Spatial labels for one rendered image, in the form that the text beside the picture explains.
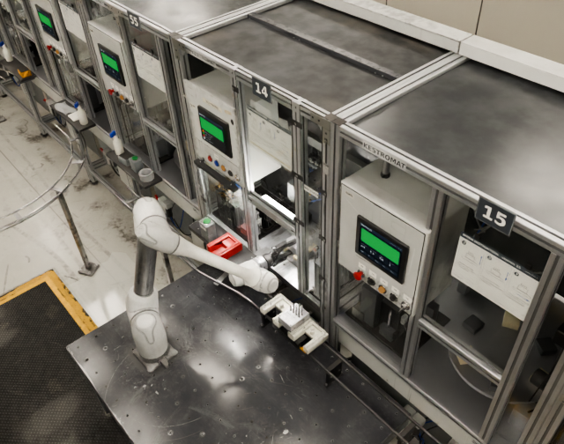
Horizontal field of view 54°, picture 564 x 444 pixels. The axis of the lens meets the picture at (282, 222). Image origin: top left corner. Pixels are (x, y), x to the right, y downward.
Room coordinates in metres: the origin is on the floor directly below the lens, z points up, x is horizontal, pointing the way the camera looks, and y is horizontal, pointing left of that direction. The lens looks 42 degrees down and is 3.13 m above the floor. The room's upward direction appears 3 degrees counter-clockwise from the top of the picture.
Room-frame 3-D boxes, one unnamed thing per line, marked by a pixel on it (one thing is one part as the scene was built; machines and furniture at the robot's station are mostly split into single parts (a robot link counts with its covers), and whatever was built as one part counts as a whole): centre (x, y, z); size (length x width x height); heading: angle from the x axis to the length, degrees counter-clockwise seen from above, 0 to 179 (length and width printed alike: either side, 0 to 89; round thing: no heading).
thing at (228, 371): (1.59, 0.32, 0.66); 1.50 x 1.06 x 0.04; 39
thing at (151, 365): (1.75, 0.69, 0.71); 0.22 x 0.18 x 0.06; 39
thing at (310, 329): (1.77, -0.03, 0.84); 0.36 x 0.14 x 0.10; 39
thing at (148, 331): (1.77, 0.71, 0.85); 0.18 x 0.16 x 0.22; 20
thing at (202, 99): (2.49, 0.23, 1.60); 0.42 x 0.29 x 0.46; 39
